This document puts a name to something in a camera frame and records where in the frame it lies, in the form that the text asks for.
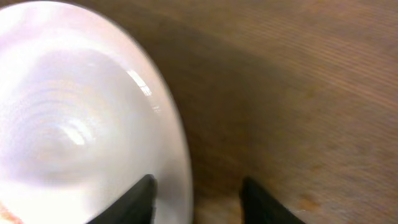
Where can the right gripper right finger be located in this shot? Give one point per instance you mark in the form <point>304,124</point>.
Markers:
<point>258,206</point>

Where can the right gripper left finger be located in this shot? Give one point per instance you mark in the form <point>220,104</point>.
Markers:
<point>136,206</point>

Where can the pink white plate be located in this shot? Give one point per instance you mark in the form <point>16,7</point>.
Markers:
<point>85,114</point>

